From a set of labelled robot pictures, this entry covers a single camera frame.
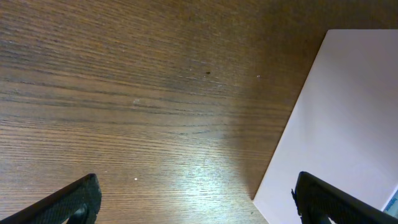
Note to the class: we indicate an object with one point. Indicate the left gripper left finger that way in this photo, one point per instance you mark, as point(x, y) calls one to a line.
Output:
point(78, 202)

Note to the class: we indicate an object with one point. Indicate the teal mouthwash bottle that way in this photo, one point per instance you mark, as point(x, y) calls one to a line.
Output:
point(392, 206)

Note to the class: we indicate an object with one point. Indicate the white cardboard box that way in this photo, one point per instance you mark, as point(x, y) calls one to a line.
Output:
point(343, 127)

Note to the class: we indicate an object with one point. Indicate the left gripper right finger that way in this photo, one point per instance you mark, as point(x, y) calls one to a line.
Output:
point(319, 202)

